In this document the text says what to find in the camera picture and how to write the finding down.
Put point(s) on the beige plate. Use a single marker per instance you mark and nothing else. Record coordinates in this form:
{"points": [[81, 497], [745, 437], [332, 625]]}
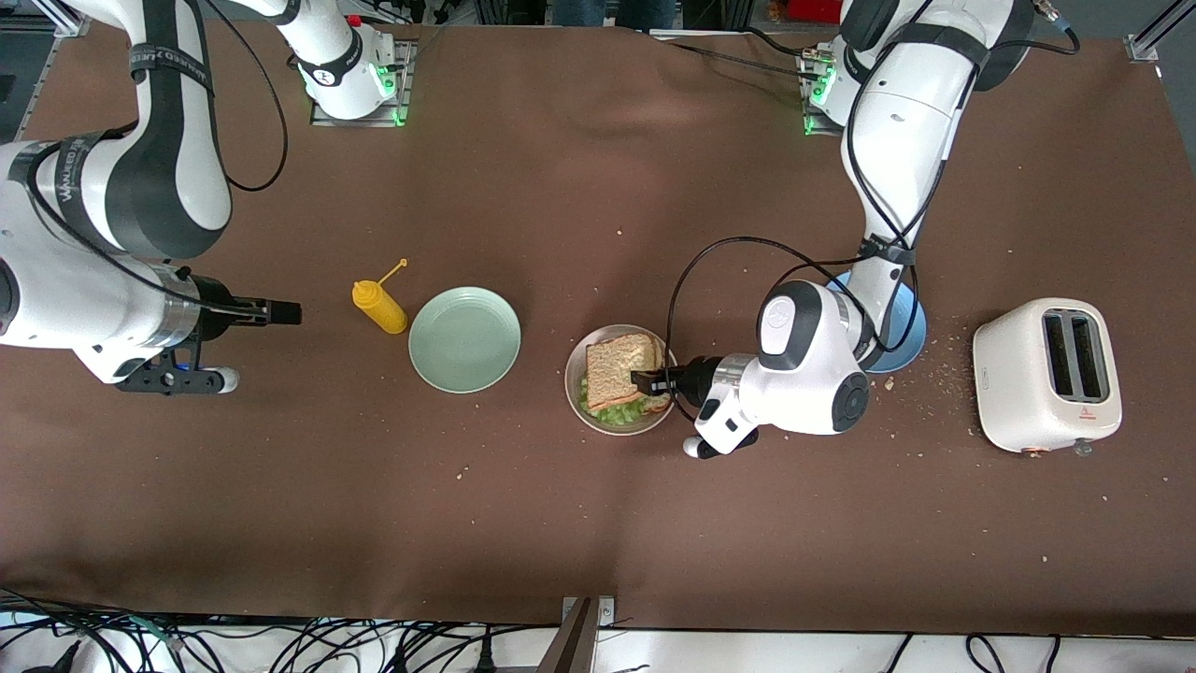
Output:
{"points": [[570, 374]]}

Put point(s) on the yellow mustard squeeze bottle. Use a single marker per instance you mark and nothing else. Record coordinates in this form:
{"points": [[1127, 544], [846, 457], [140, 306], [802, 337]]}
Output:
{"points": [[381, 308]]}

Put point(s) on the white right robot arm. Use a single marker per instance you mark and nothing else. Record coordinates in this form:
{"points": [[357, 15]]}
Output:
{"points": [[168, 187]]}

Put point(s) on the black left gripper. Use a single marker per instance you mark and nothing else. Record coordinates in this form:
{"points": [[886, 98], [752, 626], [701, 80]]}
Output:
{"points": [[693, 379]]}

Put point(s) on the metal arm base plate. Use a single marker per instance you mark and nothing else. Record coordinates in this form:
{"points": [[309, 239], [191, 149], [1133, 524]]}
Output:
{"points": [[815, 126], [374, 121]]}

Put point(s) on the black power plug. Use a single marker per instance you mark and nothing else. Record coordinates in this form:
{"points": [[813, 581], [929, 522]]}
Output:
{"points": [[484, 660]]}

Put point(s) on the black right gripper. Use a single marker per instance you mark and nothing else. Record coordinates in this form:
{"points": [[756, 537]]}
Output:
{"points": [[222, 316]]}

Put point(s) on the white toaster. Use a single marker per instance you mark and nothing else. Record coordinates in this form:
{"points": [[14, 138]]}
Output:
{"points": [[1014, 374]]}

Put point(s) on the brown tablecloth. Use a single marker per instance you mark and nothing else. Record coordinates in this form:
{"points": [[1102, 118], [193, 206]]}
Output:
{"points": [[598, 187]]}

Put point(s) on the silver mounting bracket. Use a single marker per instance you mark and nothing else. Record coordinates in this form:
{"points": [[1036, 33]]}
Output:
{"points": [[605, 612]]}

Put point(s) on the red box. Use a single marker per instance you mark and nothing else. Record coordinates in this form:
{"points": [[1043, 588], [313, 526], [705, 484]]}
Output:
{"points": [[813, 9]]}

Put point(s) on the light green plate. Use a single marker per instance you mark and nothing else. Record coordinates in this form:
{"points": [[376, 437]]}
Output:
{"points": [[464, 339]]}

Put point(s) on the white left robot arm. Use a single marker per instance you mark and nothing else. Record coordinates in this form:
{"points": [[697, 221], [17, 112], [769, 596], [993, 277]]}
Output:
{"points": [[897, 121]]}

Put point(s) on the blue plate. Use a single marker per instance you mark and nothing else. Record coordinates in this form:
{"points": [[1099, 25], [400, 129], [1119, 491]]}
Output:
{"points": [[906, 332]]}

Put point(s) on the dark grey metal bar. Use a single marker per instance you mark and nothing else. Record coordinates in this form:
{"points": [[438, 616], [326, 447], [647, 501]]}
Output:
{"points": [[570, 645]]}

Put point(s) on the aluminium frame profile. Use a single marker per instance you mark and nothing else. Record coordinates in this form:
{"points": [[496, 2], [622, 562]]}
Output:
{"points": [[1145, 47]]}

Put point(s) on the green lettuce leaf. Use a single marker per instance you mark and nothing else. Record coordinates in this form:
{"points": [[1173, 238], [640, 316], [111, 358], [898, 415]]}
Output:
{"points": [[617, 413]]}

